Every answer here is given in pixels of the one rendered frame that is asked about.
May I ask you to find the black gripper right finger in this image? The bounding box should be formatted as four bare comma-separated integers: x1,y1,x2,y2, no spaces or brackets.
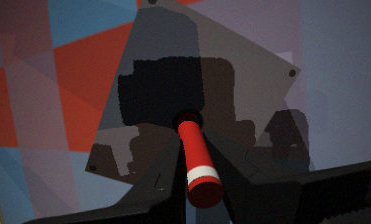
203,129,371,224

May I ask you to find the red peg with white band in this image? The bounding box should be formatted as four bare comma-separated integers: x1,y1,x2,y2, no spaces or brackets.
177,112,224,209

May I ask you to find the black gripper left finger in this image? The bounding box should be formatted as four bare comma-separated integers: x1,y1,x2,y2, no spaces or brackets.
22,134,186,224

